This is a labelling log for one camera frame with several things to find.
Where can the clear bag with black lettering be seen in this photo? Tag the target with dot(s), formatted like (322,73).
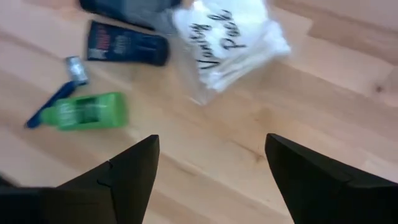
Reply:
(230,37)

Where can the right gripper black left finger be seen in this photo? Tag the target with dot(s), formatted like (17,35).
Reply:
(99,196)

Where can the green shampoo bottle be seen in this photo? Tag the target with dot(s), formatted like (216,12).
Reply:
(90,112)

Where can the dark blue tube with print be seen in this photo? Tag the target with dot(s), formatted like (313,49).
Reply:
(130,43)

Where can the blue razor with silver head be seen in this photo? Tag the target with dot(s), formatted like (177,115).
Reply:
(74,70)

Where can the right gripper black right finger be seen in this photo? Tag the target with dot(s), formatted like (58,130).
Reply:
(326,196)

